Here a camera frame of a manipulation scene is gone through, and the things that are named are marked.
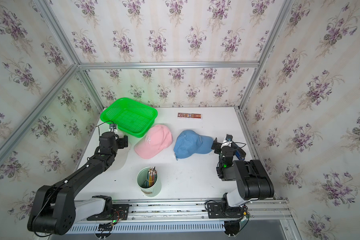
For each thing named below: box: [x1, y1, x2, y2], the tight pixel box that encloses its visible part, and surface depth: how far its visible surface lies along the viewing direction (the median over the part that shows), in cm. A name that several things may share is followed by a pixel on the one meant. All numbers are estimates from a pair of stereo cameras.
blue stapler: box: [235, 147, 246, 161], surface depth 92 cm
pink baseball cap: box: [134, 124, 173, 160], surface depth 96 cm
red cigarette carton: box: [177, 112, 203, 120], surface depth 117 cm
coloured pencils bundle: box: [142, 166, 158, 188], surface depth 72 cm
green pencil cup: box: [136, 166, 162, 198], surface depth 73 cm
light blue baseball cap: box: [173, 130, 214, 161], surface depth 92 cm
